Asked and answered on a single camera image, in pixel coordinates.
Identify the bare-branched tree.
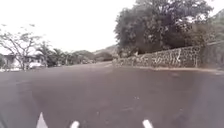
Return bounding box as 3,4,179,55
0,23,44,71

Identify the pale roadside verge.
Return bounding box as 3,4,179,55
114,64,224,74

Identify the grey asphalt road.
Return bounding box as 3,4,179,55
0,61,224,128

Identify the distant hill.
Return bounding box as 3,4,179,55
92,44,118,56

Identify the large dark tree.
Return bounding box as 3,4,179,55
113,0,215,58

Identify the building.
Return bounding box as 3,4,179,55
0,53,44,72

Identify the rough stone wall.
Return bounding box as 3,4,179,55
112,40,224,70

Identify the row of trees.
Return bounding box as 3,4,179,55
34,41,114,68

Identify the robot's own part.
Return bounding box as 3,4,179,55
69,120,81,128
142,119,155,128

